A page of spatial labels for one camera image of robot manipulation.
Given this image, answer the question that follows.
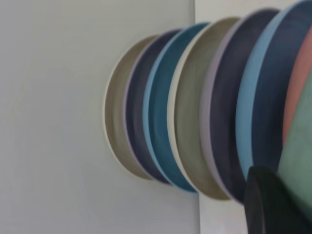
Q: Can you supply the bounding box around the beige round plate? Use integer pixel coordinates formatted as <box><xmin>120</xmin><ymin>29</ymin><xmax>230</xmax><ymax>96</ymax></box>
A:
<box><xmin>102</xmin><ymin>34</ymin><xmax>159</xmax><ymax>181</ymax></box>
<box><xmin>166</xmin><ymin>16</ymin><xmax>242</xmax><ymax>202</ymax></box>

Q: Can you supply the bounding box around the blue plate with light rim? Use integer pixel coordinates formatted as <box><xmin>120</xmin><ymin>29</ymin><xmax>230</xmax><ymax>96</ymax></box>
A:
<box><xmin>234</xmin><ymin>0</ymin><xmax>312</xmax><ymax>194</ymax></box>
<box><xmin>142</xmin><ymin>21</ymin><xmax>212</xmax><ymax>194</ymax></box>

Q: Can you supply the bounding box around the pink round plate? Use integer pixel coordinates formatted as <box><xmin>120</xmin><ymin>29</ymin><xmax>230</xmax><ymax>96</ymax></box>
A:
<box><xmin>282</xmin><ymin>23</ymin><xmax>312</xmax><ymax>152</ymax></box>

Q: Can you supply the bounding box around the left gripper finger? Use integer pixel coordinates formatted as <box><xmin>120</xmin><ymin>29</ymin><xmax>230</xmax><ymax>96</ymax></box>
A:
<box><xmin>243</xmin><ymin>165</ymin><xmax>312</xmax><ymax>234</ymax></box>

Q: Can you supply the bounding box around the green round plate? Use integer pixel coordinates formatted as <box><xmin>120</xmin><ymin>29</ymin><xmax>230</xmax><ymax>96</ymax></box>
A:
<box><xmin>277</xmin><ymin>79</ymin><xmax>312</xmax><ymax>211</ymax></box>

